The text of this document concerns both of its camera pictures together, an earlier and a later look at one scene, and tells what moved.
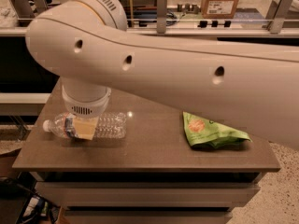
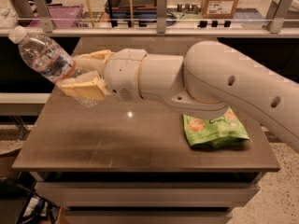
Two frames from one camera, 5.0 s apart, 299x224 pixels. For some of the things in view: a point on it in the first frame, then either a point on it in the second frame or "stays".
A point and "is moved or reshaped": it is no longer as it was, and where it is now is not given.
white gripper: x=84 y=108 → x=123 y=74
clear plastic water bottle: x=109 y=125 is moved or reshaped
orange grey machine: x=140 y=4 stays
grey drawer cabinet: x=148 y=197 stays
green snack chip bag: x=205 y=133 stays
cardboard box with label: x=220 y=1 stays
